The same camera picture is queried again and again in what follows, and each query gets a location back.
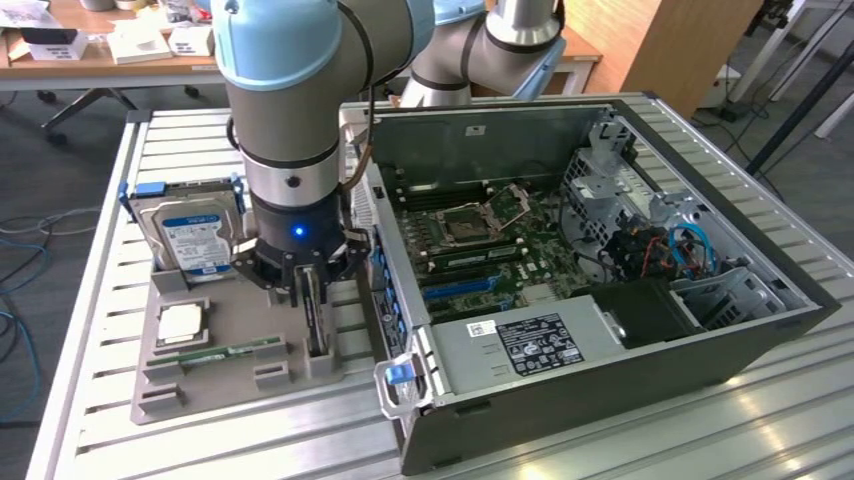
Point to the silver CPU chip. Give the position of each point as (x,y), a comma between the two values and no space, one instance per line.
(180,325)

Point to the white open box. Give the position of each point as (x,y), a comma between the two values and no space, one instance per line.
(136,47)

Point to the black open PC case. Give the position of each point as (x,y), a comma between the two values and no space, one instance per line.
(567,425)

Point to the wooden desk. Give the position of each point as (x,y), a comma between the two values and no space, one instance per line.
(66,67)

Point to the black power strip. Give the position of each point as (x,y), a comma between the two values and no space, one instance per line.
(723,112)

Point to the perforated metal drive cage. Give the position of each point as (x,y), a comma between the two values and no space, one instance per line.
(600,200)

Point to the green RAM stick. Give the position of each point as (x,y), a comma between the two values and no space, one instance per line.
(213,351)
(476,256)

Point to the green Nvidia graphics card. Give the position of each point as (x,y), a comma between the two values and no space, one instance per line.
(315,320)

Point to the white box black print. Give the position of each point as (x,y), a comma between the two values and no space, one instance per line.
(188,45)

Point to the white table frame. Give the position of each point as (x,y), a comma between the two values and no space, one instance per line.
(756,65)

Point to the white box black lid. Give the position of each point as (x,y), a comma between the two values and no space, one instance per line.
(56,50)

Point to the black tripod pole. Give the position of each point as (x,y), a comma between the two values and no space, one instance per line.
(800,116)

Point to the clear plastic bag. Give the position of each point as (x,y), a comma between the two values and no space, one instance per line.
(180,10)

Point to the hard disk in blue carrier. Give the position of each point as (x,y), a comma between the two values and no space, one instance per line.
(187,235)

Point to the grey parts rack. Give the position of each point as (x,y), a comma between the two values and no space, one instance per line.
(233,390)

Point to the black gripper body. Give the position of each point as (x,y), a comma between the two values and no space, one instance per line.
(293,220)

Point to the grey power supply unit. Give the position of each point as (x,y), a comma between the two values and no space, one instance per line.
(467,365)

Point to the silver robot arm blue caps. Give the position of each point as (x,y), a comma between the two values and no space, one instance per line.
(287,115)

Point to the green motherboard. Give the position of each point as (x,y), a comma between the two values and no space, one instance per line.
(543,262)

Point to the CPU socket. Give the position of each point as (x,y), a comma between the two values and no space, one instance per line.
(465,226)

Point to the small white box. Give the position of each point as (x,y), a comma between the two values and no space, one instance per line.
(727,80)

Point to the black office chair base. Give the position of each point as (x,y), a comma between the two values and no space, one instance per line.
(73,111)

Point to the wooden cabinet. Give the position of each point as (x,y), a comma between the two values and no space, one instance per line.
(667,50)

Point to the silver chipset heatsink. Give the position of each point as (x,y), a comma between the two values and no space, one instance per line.
(546,294)

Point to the paper sheets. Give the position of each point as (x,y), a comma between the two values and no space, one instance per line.
(26,15)

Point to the silver disk bay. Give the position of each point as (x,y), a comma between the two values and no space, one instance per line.
(747,295)

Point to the blue expansion slot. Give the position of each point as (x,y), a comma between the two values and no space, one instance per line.
(463,288)

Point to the grey cup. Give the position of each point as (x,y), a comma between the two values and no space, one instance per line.
(97,5)

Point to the metal socket cover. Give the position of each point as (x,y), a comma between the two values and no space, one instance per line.
(501,196)

